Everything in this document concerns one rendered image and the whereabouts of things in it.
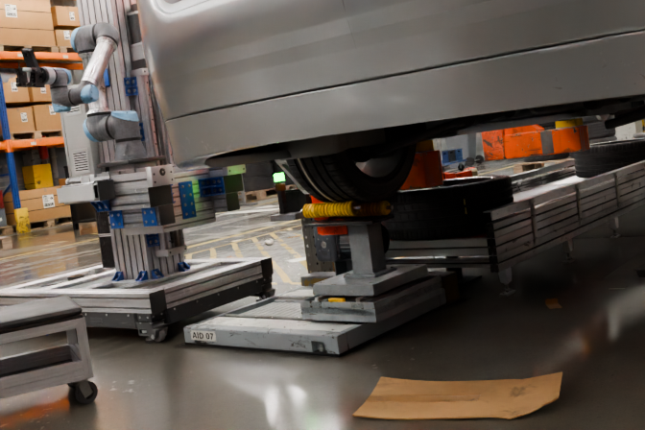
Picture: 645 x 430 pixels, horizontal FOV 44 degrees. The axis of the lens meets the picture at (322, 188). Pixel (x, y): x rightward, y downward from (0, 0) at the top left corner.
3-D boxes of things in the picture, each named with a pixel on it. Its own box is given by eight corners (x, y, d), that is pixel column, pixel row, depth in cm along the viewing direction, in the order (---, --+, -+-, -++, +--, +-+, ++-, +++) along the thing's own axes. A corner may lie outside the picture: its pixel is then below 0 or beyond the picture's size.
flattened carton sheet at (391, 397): (558, 419, 201) (556, 406, 201) (352, 420, 220) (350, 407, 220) (564, 381, 229) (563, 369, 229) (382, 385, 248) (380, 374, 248)
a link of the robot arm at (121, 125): (131, 137, 359) (127, 107, 359) (107, 141, 364) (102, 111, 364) (146, 136, 371) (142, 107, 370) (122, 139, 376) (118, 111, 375)
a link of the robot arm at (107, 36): (131, 32, 370) (99, 108, 342) (112, 35, 375) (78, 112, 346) (118, 12, 362) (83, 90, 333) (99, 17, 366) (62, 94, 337)
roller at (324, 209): (356, 216, 306) (354, 201, 306) (298, 219, 324) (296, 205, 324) (365, 213, 310) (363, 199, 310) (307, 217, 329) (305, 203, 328)
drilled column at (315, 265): (324, 294, 413) (314, 214, 410) (310, 294, 419) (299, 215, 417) (336, 290, 420) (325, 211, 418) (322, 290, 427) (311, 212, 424)
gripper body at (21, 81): (29, 86, 325) (49, 87, 336) (28, 65, 324) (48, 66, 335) (14, 86, 328) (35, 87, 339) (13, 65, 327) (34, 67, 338)
